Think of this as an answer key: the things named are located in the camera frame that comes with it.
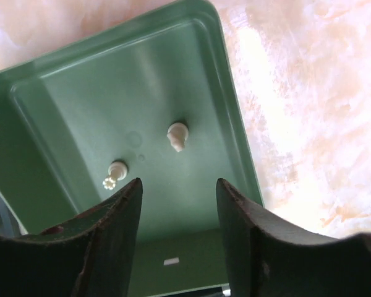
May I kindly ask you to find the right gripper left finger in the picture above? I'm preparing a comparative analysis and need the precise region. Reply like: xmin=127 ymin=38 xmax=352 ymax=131
xmin=0 ymin=178 xmax=142 ymax=296

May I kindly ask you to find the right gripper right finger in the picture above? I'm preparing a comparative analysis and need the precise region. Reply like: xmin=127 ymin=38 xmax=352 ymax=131
xmin=216 ymin=179 xmax=371 ymax=296

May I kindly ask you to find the white chess piece in tray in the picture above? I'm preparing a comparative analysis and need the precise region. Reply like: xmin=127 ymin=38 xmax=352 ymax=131
xmin=166 ymin=123 xmax=189 ymax=152
xmin=102 ymin=161 xmax=128 ymax=191

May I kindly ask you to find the green plastic tray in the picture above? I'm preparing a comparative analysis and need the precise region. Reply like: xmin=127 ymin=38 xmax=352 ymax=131
xmin=0 ymin=1 xmax=260 ymax=296

